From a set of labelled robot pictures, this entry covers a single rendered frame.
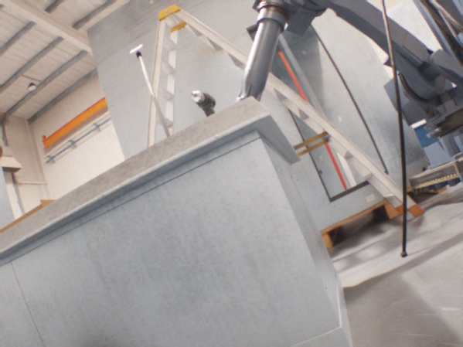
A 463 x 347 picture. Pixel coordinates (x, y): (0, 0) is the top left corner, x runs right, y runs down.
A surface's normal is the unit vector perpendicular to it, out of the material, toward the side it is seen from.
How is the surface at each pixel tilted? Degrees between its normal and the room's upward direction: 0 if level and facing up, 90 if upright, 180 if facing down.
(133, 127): 90
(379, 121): 90
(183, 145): 67
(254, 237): 90
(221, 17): 90
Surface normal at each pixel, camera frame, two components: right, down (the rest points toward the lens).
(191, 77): -0.25, -0.04
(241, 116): -0.33, -0.40
